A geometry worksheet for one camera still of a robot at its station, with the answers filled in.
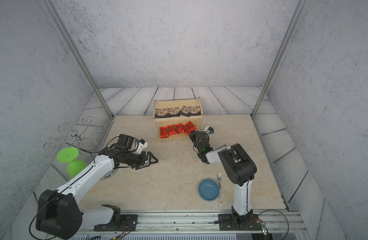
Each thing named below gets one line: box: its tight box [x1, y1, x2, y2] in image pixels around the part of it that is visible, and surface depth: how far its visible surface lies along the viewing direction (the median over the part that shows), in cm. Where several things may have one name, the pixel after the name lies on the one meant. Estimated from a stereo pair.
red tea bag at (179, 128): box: [175, 123, 184, 134], surface depth 110 cm
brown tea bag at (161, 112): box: [155, 108, 168, 117], surface depth 96 cm
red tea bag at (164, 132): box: [159, 126, 169, 139], surface depth 107 cm
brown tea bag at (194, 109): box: [188, 105, 201, 114], surface depth 98 cm
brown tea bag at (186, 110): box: [181, 105, 192, 114], surface depth 98 cm
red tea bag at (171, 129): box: [167, 124, 177, 136], surface depth 109 cm
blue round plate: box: [198, 178, 219, 202], surface depth 84 cm
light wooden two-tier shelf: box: [152, 97, 204, 142], surface depth 101 cm
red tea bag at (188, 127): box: [183, 120, 197, 135], surface depth 101 cm
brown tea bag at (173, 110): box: [167, 106, 180, 115], surface depth 98 cm
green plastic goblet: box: [56, 146, 88, 179], surface depth 64 cm
